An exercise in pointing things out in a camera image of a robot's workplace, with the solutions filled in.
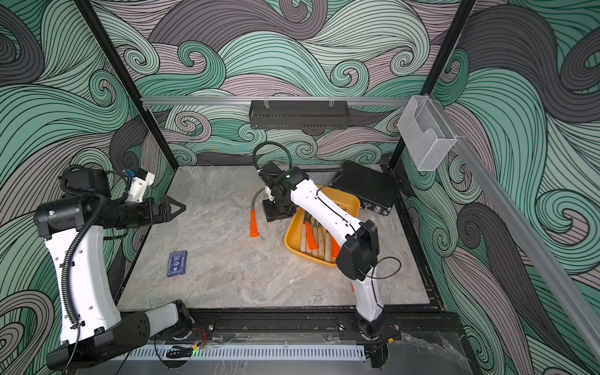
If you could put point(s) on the blue playing card box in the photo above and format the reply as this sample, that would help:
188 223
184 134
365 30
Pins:
177 263

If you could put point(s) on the black vertical frame post right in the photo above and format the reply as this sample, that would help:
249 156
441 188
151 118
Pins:
447 31

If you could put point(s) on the black vertical frame post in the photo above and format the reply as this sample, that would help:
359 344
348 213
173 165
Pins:
101 36
447 31

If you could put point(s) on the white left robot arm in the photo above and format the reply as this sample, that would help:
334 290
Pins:
72 227

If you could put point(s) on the yellow plastic storage tray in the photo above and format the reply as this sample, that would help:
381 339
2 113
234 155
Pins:
347 202

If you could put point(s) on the black vertical frame post left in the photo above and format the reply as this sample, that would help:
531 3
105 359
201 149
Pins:
101 36

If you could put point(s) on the white slotted cable duct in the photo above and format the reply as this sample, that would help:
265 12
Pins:
278 353

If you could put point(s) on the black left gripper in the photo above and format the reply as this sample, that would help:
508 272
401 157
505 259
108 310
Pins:
151 217

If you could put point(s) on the aluminium horizontal wall rail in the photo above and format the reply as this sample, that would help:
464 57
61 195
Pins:
214 100

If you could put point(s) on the clear plastic wall bin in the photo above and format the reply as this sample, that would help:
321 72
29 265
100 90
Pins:
425 129

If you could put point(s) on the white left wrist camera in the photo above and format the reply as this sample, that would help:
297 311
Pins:
140 180

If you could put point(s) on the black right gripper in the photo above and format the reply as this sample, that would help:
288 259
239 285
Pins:
270 215

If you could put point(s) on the black perforated wall shelf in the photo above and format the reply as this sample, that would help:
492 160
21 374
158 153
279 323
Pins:
299 115

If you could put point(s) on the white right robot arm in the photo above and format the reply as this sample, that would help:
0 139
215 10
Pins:
359 241

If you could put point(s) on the large wooden handle sickle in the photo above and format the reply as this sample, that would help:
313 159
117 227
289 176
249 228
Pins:
303 243

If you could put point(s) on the labelled wooden handle sickle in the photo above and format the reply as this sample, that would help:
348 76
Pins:
315 226

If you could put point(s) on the black aluminium carrying case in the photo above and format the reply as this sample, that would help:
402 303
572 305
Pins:
375 190

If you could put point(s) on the orange handle sickle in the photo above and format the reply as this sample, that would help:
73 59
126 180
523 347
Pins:
312 242
335 249
254 233

